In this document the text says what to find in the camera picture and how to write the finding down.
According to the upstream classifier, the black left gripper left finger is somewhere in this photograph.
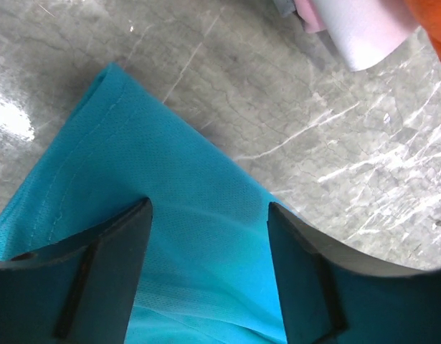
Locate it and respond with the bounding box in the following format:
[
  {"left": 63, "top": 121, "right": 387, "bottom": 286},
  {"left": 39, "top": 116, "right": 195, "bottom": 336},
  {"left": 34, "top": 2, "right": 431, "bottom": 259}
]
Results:
[{"left": 0, "top": 199, "right": 153, "bottom": 343}]

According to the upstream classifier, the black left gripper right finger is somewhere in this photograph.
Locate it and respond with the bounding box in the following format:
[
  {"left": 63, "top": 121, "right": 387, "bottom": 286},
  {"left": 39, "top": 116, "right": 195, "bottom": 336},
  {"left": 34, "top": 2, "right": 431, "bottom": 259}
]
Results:
[{"left": 267, "top": 202, "right": 441, "bottom": 343}]

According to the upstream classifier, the teal t shirt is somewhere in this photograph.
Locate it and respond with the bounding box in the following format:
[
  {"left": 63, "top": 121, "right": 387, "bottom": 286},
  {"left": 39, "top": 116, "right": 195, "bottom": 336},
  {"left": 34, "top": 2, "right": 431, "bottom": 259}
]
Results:
[{"left": 0, "top": 61, "right": 314, "bottom": 344}]

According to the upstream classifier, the folded white t shirt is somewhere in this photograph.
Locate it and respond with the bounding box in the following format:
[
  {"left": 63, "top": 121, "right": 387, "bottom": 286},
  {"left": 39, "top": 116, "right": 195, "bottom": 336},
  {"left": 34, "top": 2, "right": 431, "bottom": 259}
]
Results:
[{"left": 313, "top": 0, "right": 419, "bottom": 71}]

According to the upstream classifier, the folded pink t shirt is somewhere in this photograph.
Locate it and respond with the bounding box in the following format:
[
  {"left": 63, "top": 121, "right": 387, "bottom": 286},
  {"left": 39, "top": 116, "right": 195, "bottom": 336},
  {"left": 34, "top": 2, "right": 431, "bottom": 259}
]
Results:
[{"left": 293, "top": 0, "right": 326, "bottom": 34}]

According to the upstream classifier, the folded navy t shirt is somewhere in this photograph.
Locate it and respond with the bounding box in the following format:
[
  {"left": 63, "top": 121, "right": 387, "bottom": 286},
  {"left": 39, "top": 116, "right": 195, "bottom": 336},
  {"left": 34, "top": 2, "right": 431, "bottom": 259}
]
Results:
[{"left": 273, "top": 0, "right": 296, "bottom": 18}]

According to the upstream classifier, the folded orange t shirt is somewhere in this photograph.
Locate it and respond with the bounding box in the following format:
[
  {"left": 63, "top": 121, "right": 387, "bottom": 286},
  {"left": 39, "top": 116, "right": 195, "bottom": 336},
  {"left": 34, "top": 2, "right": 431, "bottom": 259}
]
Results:
[{"left": 406, "top": 0, "right": 441, "bottom": 61}]

